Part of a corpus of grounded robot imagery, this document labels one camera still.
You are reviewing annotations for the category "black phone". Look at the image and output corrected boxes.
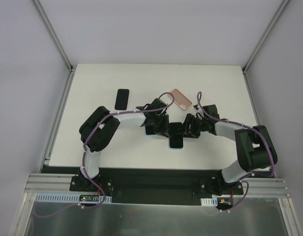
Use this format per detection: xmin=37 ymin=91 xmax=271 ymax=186
xmin=168 ymin=122 xmax=183 ymax=138
xmin=114 ymin=88 xmax=130 ymax=111

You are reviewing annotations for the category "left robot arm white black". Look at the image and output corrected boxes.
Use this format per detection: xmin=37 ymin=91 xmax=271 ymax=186
xmin=79 ymin=98 xmax=172 ymax=191

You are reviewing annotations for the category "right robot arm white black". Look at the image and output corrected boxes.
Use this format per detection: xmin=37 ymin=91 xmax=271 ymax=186
xmin=177 ymin=105 xmax=277 ymax=194

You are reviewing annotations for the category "pink phone case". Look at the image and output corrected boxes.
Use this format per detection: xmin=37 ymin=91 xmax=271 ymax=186
xmin=167 ymin=88 xmax=192 ymax=111

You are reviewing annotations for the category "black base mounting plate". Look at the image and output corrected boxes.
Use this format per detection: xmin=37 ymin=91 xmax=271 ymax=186
xmin=40 ymin=166 xmax=275 ymax=205

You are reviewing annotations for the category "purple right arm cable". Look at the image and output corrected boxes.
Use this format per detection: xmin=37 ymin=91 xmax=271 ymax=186
xmin=195 ymin=91 xmax=276 ymax=216

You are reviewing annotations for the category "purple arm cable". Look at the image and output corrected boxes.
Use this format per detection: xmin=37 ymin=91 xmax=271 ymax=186
xmin=195 ymin=91 xmax=276 ymax=216
xmin=33 ymin=92 xmax=176 ymax=218

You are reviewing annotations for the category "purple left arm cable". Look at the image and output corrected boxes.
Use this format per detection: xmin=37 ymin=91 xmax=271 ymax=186
xmin=33 ymin=92 xmax=176 ymax=218

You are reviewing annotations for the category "right white cable duct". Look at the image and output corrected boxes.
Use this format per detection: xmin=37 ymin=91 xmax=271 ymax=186
xmin=200 ymin=196 xmax=233 ymax=207

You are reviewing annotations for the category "white cable duct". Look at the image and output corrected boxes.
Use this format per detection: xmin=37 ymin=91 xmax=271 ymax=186
xmin=35 ymin=193 xmax=112 ymax=204
xmin=200 ymin=196 xmax=233 ymax=207

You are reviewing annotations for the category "left aluminium frame post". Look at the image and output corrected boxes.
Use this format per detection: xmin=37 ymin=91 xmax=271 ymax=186
xmin=31 ymin=0 xmax=74 ymax=72

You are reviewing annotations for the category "aluminium frame post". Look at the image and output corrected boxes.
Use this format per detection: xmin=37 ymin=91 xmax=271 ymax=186
xmin=31 ymin=0 xmax=74 ymax=72
xmin=242 ymin=0 xmax=291 ymax=75

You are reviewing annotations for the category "right aluminium frame post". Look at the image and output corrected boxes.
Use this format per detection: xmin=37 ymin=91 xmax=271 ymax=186
xmin=242 ymin=0 xmax=291 ymax=75

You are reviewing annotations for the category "aluminium front rail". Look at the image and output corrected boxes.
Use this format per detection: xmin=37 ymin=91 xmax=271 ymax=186
xmin=25 ymin=173 xmax=291 ymax=198

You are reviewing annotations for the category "left white cable duct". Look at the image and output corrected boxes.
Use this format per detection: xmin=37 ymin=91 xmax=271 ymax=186
xmin=35 ymin=193 xmax=112 ymax=204

